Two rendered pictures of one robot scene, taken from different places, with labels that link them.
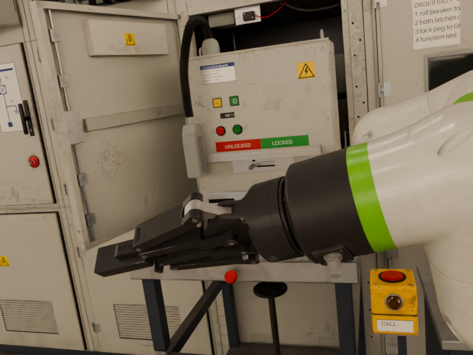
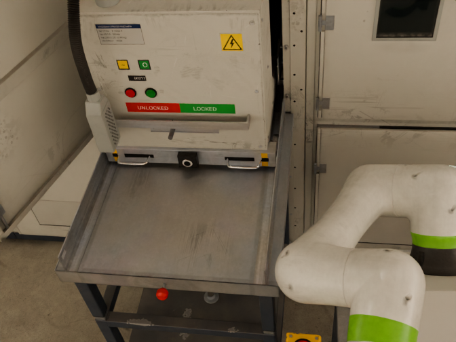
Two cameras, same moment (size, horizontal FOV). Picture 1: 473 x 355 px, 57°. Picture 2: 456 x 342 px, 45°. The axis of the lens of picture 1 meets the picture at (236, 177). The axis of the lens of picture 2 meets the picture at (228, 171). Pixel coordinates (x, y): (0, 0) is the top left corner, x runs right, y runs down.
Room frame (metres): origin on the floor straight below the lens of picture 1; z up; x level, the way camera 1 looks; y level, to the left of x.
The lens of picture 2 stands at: (0.23, -0.11, 2.08)
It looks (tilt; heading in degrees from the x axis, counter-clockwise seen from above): 46 degrees down; 356
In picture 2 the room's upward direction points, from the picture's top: 8 degrees counter-clockwise
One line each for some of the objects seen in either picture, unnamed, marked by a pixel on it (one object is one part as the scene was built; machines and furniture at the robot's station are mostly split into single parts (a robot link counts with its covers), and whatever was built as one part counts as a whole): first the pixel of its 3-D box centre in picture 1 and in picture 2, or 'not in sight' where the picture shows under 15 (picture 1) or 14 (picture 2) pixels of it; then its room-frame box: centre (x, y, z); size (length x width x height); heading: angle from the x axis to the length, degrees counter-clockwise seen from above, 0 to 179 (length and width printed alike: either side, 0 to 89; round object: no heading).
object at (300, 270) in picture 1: (263, 227); (187, 189); (1.39, -0.07, 0.82); 0.68 x 0.62 x 0.06; 162
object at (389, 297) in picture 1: (393, 303); not in sight; (0.72, -0.25, 0.87); 0.03 x 0.01 x 0.03; 72
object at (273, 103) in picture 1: (258, 125); (176, 91); (1.46, -0.09, 1.15); 0.48 x 0.01 x 0.48; 72
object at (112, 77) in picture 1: (133, 119); (16, 76); (1.58, 0.34, 1.21); 0.63 x 0.07 x 0.74; 146
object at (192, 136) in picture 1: (194, 150); (102, 121); (1.46, 0.13, 1.09); 0.08 x 0.05 x 0.17; 162
